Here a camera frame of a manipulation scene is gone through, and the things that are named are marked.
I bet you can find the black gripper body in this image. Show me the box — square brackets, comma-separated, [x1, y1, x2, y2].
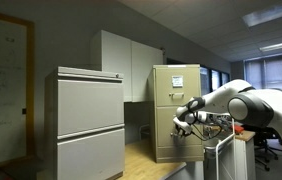
[175, 125, 189, 138]

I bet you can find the beige file cabinet drawer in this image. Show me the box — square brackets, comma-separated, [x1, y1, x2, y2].
[156, 105, 204, 148]

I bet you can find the beige metal file cabinet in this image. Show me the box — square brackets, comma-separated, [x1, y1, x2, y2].
[147, 63, 205, 164]

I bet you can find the beige drawer with paper label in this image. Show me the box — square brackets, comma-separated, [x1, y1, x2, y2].
[154, 66, 202, 108]

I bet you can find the grey lateral file cabinet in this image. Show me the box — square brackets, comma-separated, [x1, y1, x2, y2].
[43, 65, 126, 180]

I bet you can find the white paper label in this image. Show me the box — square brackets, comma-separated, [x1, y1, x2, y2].
[171, 75, 184, 89]

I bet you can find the red tool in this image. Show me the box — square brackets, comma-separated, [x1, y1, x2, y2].
[232, 124, 246, 135]

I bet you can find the dark glass partition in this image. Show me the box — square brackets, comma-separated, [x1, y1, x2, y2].
[199, 65, 232, 97]

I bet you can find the cluttered white desk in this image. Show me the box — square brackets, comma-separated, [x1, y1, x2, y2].
[210, 123, 256, 143]

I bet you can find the white label strip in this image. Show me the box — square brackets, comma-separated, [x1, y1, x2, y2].
[167, 64, 188, 69]

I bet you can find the black office chair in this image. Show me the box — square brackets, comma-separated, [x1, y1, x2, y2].
[246, 123, 282, 173]

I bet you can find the window with blinds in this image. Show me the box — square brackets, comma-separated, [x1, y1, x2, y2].
[243, 52, 282, 97]

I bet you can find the narrow ceiling light strip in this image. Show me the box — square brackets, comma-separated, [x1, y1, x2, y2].
[258, 38, 282, 53]

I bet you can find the large ceiling light panel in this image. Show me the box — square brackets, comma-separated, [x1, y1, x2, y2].
[242, 0, 282, 28]

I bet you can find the wood framed whiteboard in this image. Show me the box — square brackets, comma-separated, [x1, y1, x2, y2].
[0, 8, 36, 168]

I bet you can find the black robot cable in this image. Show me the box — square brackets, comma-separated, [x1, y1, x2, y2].
[190, 113, 225, 142]

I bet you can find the metal drawer handle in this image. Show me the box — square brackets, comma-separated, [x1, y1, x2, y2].
[168, 91, 186, 99]

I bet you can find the white metal tube frame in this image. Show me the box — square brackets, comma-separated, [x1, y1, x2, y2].
[215, 132, 238, 180]

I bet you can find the white wall cabinet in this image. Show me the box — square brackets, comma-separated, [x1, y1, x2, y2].
[89, 29, 165, 103]

